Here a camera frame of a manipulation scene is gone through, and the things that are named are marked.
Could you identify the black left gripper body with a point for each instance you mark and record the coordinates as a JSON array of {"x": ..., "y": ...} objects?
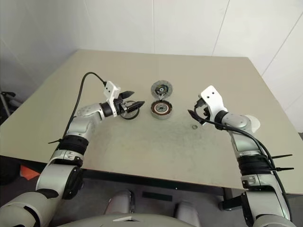
[{"x": 122, "y": 106}]

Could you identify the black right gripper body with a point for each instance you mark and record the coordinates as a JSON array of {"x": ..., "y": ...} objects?
[{"x": 205, "y": 114}]

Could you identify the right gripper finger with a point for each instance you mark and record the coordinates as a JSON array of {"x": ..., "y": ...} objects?
[{"x": 196, "y": 117}]

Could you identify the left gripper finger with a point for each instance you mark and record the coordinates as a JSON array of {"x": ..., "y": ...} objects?
[
  {"x": 136, "y": 106},
  {"x": 127, "y": 94}
]

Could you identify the silver round rotor disc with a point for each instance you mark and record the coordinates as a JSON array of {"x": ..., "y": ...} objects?
[{"x": 129, "y": 115}]

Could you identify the grey motor cover plate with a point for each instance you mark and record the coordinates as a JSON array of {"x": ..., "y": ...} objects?
[{"x": 155, "y": 88}]

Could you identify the motor stator with copper windings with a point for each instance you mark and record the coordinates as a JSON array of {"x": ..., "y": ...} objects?
[{"x": 161, "y": 116}]

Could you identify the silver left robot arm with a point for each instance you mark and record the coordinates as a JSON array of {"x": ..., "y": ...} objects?
[{"x": 78, "y": 125}]

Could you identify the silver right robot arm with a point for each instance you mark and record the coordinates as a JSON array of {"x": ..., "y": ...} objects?
[{"x": 236, "y": 120}]

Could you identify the grey rounded shape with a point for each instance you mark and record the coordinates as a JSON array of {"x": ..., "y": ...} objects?
[
  {"x": 188, "y": 210},
  {"x": 120, "y": 203}
]

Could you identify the orange object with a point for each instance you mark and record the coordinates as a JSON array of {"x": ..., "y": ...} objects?
[{"x": 29, "y": 172}]

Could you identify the silver robot torso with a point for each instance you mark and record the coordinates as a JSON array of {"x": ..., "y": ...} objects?
[{"x": 151, "y": 222}]

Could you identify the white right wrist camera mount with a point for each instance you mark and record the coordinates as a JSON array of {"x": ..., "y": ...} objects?
[{"x": 214, "y": 101}]

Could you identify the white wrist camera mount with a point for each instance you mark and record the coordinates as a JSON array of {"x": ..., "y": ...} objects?
[
  {"x": 112, "y": 89},
  {"x": 214, "y": 101}
]

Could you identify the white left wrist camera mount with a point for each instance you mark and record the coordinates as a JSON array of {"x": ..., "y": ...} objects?
[{"x": 112, "y": 89}]

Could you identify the black table frame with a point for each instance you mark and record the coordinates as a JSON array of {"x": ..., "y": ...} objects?
[{"x": 142, "y": 182}]

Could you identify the grey metal frame stand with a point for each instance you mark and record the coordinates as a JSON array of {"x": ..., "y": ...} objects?
[{"x": 9, "y": 99}]

